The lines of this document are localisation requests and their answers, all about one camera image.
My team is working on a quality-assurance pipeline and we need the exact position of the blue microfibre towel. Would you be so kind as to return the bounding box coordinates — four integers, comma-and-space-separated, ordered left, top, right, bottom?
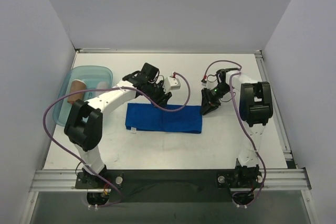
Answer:
125, 103, 203, 134

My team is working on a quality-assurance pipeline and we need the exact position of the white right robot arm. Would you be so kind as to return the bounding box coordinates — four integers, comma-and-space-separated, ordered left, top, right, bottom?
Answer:
200, 68, 273, 187

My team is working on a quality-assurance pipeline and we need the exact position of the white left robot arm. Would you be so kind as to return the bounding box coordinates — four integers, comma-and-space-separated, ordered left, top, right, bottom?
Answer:
64, 63, 180, 188

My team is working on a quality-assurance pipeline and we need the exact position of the translucent blue plastic tray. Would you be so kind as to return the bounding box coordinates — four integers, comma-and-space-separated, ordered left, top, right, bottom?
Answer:
53, 66, 113, 126

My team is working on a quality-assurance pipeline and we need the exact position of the rolled brown towel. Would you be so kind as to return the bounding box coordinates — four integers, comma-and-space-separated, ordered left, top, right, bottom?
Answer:
67, 79, 87, 104

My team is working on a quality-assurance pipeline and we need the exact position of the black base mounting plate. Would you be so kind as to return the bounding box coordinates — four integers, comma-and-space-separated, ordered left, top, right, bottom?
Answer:
75, 167, 263, 205

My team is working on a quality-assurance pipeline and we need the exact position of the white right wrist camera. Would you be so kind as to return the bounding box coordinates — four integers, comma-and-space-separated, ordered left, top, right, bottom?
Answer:
205, 79, 217, 89

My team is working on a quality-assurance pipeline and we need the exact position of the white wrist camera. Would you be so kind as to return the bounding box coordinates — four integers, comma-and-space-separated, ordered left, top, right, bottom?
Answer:
205, 79, 217, 89
163, 77, 181, 93

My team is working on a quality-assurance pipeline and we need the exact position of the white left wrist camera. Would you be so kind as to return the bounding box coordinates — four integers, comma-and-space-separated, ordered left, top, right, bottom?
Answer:
163, 77, 181, 93

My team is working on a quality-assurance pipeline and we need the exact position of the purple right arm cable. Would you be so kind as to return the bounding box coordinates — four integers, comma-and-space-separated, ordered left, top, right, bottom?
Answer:
202, 60, 267, 206

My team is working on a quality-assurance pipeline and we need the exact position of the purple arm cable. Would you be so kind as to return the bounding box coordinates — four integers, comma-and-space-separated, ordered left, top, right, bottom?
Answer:
202, 60, 267, 206
43, 71, 191, 207

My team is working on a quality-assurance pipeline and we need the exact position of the front aluminium frame rail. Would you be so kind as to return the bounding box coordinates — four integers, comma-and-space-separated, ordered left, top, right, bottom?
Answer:
30, 169, 311, 191

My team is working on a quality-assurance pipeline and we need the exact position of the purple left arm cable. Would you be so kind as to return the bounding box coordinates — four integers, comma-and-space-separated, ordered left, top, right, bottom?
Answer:
43, 71, 191, 207

